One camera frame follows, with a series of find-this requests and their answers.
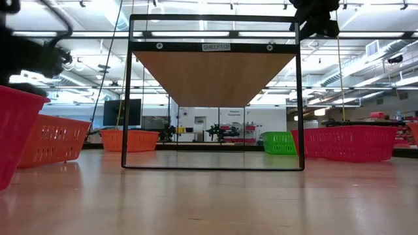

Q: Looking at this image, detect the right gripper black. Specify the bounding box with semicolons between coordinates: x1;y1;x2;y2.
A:
295;9;341;40

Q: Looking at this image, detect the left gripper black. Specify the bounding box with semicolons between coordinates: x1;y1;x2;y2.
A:
0;27;65;98

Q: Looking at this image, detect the red plastic basket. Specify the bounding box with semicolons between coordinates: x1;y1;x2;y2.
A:
0;85;51;192
290;125;398;163

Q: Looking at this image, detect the orange plastic basket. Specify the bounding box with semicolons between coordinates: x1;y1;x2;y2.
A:
406;121;418;146
18;114;92;169
99;129;160;153

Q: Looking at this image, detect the green plastic basket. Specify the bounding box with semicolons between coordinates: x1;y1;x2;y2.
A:
260;131;298;155

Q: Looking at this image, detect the white shelf label sticker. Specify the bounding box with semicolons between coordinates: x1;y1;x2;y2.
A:
201;43;231;52

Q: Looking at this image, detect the white ceiling vent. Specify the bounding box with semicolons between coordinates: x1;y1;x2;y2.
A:
365;39;381;57

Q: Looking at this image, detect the black monitor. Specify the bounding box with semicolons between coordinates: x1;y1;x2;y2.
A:
103;99;142;127

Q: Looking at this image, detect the background rack with red bins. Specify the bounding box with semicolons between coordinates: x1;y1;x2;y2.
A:
219;123;259;145

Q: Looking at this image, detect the black overhead light bar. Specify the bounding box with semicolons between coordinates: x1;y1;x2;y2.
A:
9;29;418;40

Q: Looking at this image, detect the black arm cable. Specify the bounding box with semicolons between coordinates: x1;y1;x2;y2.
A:
39;0;74;48

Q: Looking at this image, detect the black hanging cable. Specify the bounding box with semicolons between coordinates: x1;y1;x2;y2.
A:
87;0;124;138

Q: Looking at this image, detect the thin yellow hanging cable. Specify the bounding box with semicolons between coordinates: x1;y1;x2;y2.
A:
114;58;129;131

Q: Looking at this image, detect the black frame wooden shelf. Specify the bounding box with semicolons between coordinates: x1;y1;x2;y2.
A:
121;14;306;172

